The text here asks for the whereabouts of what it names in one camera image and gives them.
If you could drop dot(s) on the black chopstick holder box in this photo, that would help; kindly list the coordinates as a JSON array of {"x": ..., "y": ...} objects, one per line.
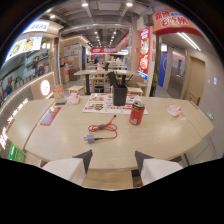
[{"x": 119, "y": 94}]

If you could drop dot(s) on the wooden dining table with black leg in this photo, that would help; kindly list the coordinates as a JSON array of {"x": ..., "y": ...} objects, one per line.
[{"x": 100, "y": 74}]

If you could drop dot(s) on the orange standing sign card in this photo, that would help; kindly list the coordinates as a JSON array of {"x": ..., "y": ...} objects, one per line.
[{"x": 58, "y": 93}]

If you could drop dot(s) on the printed menu placemat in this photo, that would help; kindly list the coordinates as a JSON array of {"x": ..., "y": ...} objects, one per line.
[{"x": 106, "y": 103}]

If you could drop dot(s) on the red overhead shop sign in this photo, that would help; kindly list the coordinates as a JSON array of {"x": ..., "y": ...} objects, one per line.
[{"x": 175, "y": 22}]

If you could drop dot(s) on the red vertical food poster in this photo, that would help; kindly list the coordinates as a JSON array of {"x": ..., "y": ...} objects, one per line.
[{"x": 144, "y": 53}]

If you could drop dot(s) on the red drink can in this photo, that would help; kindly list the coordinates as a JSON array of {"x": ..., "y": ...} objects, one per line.
[{"x": 136, "y": 112}]

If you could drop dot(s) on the red hanging banner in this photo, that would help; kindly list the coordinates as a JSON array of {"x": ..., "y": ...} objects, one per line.
[{"x": 103, "y": 50}]

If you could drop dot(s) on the illuminated food menu board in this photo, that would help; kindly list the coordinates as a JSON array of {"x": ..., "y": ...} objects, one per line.
[{"x": 24, "y": 46}]

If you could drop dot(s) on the pink white wrapper packet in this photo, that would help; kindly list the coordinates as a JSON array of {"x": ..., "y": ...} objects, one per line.
[{"x": 174, "y": 110}]

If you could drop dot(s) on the wooden stool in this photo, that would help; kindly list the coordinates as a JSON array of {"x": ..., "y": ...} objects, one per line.
[{"x": 76, "y": 89}]

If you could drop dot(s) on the red flat leaflet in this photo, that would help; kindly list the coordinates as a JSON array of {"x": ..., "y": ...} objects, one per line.
[{"x": 50, "y": 116}]

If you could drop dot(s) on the green sticker sign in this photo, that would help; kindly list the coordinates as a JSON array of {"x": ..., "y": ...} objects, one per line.
[{"x": 16, "y": 154}]

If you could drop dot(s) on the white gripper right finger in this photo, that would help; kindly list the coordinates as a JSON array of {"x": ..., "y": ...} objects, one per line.
[{"x": 156, "y": 169}]

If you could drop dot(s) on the wooden chair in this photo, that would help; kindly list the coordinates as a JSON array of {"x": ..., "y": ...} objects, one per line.
[{"x": 193, "y": 98}]

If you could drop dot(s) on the wooden door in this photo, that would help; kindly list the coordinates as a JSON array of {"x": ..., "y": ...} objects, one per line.
[{"x": 195, "y": 79}]

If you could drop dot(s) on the round white logo sign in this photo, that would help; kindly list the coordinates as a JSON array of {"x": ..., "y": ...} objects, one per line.
[{"x": 45, "y": 87}]

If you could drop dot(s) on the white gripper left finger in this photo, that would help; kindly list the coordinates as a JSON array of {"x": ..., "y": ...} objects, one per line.
[{"x": 68, "y": 168}]

